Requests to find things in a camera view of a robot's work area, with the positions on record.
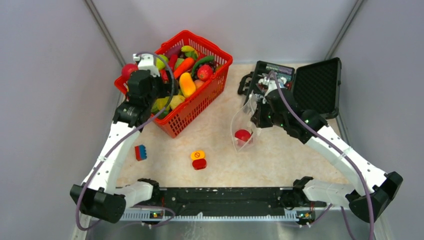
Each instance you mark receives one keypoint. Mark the green toy cucumber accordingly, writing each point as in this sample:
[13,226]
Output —
[202,61]

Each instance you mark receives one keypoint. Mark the orange toy carrot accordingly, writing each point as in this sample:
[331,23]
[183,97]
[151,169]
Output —
[184,66]

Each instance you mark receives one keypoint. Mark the green toy pear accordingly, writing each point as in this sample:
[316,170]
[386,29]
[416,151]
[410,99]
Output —
[161,62]

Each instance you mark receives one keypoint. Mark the red toy chili pepper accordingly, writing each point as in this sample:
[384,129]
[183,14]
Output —
[172,62]

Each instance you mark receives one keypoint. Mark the red plastic basket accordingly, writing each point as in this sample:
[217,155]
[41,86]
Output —
[181,111]

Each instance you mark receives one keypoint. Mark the red toy apple on rim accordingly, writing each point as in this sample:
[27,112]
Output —
[127,70]

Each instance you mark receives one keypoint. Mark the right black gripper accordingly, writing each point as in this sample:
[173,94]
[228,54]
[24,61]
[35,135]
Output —
[257,118]

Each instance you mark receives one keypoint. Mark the yellow orange toy mango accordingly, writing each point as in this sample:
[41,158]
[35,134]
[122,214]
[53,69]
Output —
[187,85]

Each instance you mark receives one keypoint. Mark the yellow and red button toy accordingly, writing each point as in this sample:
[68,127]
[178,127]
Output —
[198,160]

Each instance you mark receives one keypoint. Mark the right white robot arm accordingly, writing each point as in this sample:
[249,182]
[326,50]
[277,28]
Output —
[369,190]

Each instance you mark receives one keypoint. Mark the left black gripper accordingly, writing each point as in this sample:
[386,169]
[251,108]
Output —
[166,88]

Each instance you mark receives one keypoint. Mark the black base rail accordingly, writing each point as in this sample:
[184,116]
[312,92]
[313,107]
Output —
[230,201]

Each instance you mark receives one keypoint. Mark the black open case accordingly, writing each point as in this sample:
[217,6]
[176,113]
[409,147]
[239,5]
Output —
[314,86]

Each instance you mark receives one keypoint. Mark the red blue building block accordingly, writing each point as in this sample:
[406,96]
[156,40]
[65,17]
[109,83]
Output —
[140,152]

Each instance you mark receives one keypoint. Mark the clear zip top bag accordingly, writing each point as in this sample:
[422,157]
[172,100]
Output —
[242,120]

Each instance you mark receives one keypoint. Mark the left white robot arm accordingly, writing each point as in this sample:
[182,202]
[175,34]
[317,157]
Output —
[98,195]

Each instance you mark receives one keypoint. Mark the red toy apple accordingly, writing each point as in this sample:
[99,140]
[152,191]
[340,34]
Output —
[127,70]
[242,136]

